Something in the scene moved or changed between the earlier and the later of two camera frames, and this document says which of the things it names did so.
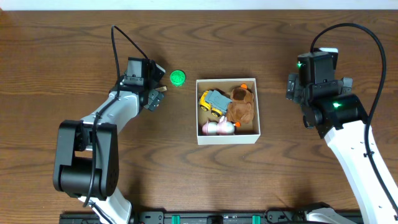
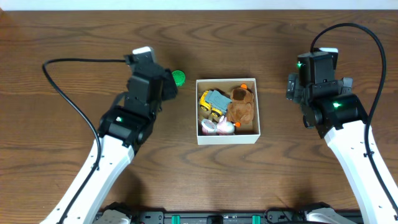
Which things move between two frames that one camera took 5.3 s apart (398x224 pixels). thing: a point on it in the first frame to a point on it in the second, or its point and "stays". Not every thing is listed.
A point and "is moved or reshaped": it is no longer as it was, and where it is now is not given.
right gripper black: (292, 88) stays
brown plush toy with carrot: (240, 109) stays
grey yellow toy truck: (216, 103) stays
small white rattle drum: (161, 89) is moved or reshaped
